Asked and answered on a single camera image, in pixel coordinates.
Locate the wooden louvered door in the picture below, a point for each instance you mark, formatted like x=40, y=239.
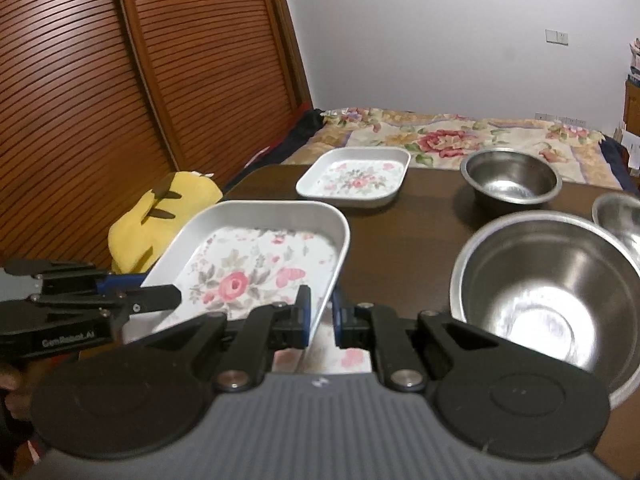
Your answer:
x=210, y=60
x=60, y=110

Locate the small deep steel bowl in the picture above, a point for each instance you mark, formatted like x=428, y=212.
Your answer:
x=510, y=180

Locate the floral blanket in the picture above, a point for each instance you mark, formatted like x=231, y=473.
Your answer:
x=450, y=132

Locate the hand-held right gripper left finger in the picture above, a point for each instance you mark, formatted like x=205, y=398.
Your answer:
x=302, y=312

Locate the wooden sideboard cabinet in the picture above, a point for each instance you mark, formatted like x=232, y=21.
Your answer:
x=634, y=105

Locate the white wall switch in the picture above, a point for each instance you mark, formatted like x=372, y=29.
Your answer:
x=556, y=36

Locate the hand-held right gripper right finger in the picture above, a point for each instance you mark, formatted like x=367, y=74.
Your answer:
x=337, y=321

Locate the dark cloth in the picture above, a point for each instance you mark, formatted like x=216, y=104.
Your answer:
x=295, y=135

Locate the small white floral plate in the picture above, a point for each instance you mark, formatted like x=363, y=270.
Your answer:
x=350, y=177

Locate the yellow plush toy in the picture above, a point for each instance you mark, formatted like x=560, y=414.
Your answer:
x=192, y=195

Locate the large white floral plate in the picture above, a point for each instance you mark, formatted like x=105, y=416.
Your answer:
x=250, y=260

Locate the floral cloth pile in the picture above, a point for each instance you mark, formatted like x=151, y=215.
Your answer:
x=635, y=57

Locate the medium steel bowl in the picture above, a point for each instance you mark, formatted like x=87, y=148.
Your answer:
x=622, y=220

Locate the white paper box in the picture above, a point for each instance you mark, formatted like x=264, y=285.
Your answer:
x=631, y=147

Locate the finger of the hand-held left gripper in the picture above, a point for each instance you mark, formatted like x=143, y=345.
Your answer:
x=120, y=282
x=155, y=299

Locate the person's left hand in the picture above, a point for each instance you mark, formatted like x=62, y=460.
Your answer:
x=11, y=385

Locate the navy blue cloth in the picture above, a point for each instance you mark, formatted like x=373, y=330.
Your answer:
x=614, y=160

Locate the large steel bowl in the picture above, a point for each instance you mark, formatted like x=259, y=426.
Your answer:
x=540, y=285

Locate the white wall socket strip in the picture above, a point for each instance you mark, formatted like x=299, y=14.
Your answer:
x=560, y=119

